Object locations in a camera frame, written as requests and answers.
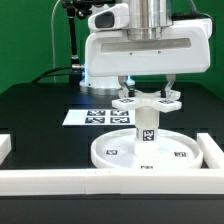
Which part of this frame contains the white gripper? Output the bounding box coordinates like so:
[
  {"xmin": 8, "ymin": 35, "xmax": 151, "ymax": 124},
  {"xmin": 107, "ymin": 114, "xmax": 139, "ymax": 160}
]
[{"xmin": 85, "ymin": 19, "xmax": 212, "ymax": 98}]

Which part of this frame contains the white cross-shaped table base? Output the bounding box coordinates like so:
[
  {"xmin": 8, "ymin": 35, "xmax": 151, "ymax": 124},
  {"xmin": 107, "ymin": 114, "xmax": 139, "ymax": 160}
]
[{"xmin": 112, "ymin": 91, "xmax": 182, "ymax": 113}]

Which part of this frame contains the white round table top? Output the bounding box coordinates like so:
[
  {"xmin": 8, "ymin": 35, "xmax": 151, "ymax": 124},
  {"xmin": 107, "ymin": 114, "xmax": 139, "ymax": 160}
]
[{"xmin": 91, "ymin": 128, "xmax": 203, "ymax": 170}]

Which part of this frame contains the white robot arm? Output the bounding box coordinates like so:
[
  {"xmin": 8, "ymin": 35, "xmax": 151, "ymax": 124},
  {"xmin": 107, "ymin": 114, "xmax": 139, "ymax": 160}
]
[{"xmin": 80, "ymin": 0, "xmax": 213, "ymax": 95}]

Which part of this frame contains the white marker sheet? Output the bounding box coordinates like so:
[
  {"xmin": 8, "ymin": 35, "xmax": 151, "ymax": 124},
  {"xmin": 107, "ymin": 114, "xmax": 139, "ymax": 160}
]
[{"xmin": 63, "ymin": 109, "xmax": 135, "ymax": 126}]

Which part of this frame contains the white right fence bar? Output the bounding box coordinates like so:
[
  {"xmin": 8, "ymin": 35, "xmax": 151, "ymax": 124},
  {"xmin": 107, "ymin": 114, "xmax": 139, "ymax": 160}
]
[{"xmin": 197, "ymin": 133, "xmax": 224, "ymax": 169}]

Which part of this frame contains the white fence bar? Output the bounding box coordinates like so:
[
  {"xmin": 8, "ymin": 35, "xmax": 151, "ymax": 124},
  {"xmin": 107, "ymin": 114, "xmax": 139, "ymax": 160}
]
[
  {"xmin": 0, "ymin": 169, "xmax": 224, "ymax": 196},
  {"xmin": 197, "ymin": 133, "xmax": 224, "ymax": 169}
]

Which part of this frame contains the white front fence bar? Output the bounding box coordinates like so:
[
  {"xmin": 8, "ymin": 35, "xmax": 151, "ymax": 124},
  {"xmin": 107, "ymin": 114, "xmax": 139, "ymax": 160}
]
[{"xmin": 0, "ymin": 169, "xmax": 224, "ymax": 196}]

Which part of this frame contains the white left fence block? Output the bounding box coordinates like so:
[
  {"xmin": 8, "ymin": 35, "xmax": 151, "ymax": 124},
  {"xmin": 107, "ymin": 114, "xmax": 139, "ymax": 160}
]
[{"xmin": 0, "ymin": 134, "xmax": 12, "ymax": 165}]

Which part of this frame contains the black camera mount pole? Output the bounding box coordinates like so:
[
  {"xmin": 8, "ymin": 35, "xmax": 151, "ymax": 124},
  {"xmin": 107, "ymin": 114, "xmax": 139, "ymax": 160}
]
[{"xmin": 61, "ymin": 0, "xmax": 116, "ymax": 69}]

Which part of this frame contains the black cable bundle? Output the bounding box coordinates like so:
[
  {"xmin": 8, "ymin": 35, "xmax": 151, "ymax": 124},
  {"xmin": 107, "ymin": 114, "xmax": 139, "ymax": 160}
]
[{"xmin": 31, "ymin": 64, "xmax": 86, "ymax": 84}]

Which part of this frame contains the white thin cable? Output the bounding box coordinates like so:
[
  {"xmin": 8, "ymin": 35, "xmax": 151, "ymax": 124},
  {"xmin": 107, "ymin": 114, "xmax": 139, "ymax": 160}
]
[{"xmin": 50, "ymin": 0, "xmax": 63, "ymax": 84}]

